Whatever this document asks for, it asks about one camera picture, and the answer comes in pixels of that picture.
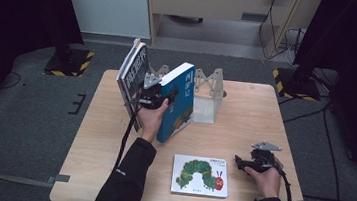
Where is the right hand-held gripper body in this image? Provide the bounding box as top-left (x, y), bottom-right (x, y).
top-left (241, 139), bottom-right (284, 176)

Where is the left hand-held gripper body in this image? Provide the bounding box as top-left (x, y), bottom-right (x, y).
top-left (127, 71), bottom-right (171, 112)

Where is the blue paperback book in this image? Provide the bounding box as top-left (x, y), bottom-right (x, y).
top-left (153, 59), bottom-right (201, 147)

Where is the dark illustrated magazine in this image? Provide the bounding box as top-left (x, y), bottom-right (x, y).
top-left (112, 39), bottom-right (153, 134)

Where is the grey expandable metal book rack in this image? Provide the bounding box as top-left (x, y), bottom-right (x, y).
top-left (143, 60), bottom-right (228, 126)

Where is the white caterpillar picture book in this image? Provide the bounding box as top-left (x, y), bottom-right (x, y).
top-left (169, 152), bottom-right (233, 200)

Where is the portrait cover magazine red label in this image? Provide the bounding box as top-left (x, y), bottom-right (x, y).
top-left (115, 35), bottom-right (143, 84)

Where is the person's left hand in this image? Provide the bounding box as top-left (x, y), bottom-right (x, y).
top-left (132, 95), bottom-right (171, 145)

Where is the person's right hand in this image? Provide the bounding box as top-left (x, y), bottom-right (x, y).
top-left (241, 154), bottom-right (286, 201)

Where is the black stand with striped base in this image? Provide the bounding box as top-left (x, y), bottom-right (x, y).
top-left (268, 54), bottom-right (326, 103)
top-left (41, 30), bottom-right (98, 81)

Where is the light wooden cabinet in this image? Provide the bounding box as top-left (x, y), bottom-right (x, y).
top-left (138, 0), bottom-right (324, 64)

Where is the white panel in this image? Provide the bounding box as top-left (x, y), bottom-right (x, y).
top-left (54, 0), bottom-right (156, 41)

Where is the right hand-held gripper black cable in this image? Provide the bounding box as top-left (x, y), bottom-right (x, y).
top-left (269, 165), bottom-right (298, 201)

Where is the hand-held gripper black cable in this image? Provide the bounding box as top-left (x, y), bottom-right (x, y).
top-left (113, 97), bottom-right (143, 174)
top-left (269, 165), bottom-right (298, 201)

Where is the left hand-held gripper black cable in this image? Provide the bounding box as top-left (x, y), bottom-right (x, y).
top-left (113, 97), bottom-right (143, 174)

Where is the black hanging power cable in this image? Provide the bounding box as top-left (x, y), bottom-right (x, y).
top-left (255, 0), bottom-right (300, 63)

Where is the white cables bundle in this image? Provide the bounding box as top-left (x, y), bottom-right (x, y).
top-left (280, 25), bottom-right (307, 67)

